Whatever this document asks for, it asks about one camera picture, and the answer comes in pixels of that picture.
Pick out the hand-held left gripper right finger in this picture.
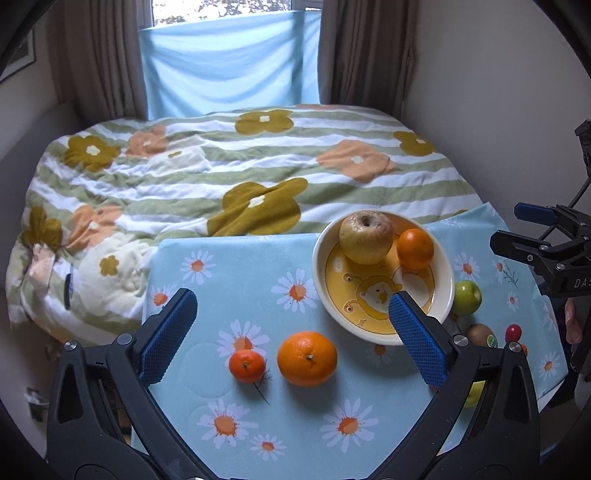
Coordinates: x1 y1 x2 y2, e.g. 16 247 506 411
383 291 541 480

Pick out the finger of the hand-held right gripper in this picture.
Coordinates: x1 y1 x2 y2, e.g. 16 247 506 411
490 229 561 274
514 202 588 232

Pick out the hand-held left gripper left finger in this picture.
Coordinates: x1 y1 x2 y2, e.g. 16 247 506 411
46 288 204 480

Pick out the cream bowl with yellow print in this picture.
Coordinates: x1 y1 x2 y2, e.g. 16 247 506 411
312 210 454 346

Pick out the green apple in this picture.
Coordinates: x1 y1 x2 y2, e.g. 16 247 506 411
451 281 482 317

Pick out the brown kiwi with green sticker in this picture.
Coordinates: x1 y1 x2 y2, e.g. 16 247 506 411
465 323 498 349

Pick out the large orange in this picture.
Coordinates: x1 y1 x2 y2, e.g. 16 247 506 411
277 331 339 387

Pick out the person's right hand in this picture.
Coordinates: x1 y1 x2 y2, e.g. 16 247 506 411
564 298 586 344

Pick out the yellow-green fruit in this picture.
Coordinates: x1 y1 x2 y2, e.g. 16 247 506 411
464 380 486 409

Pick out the medium orange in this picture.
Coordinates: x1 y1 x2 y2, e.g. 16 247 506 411
396 228 435 271

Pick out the wrinkled yellow-brown apple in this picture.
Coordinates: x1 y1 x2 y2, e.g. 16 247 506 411
338 210 394 265

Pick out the blue daisy print tablecloth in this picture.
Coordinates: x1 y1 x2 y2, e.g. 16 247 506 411
141 203 570 480

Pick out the small dark floor item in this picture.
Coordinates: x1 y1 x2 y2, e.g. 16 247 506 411
25 387 49 422

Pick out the striped floral blanket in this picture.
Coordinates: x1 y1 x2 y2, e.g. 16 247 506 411
7 104 485 343

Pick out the brown curtain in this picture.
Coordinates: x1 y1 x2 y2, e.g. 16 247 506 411
318 0 417 120
46 0 149 126

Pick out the light blue window cloth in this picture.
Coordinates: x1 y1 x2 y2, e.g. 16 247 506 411
139 9 322 121

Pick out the window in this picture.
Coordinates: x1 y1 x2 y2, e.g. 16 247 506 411
151 0 325 29

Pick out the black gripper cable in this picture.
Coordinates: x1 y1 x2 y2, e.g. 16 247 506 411
538 173 591 241

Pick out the framed wall picture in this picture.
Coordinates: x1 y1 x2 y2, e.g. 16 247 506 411
0 25 37 85

